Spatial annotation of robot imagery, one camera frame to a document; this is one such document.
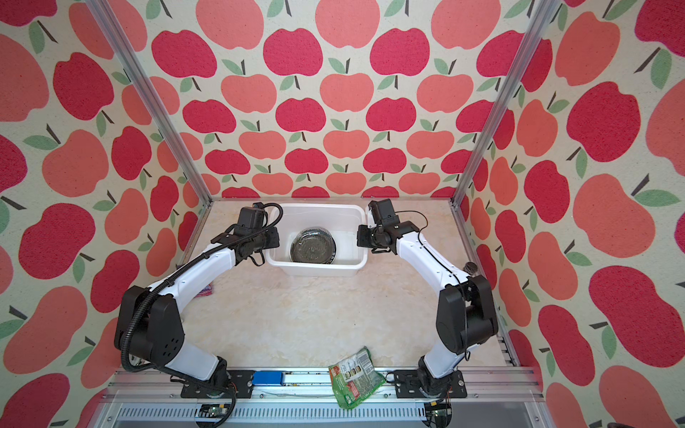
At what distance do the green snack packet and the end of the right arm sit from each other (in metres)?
0.32

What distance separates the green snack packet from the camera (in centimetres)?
Answer: 73

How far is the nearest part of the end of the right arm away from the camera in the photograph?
63 centimetres
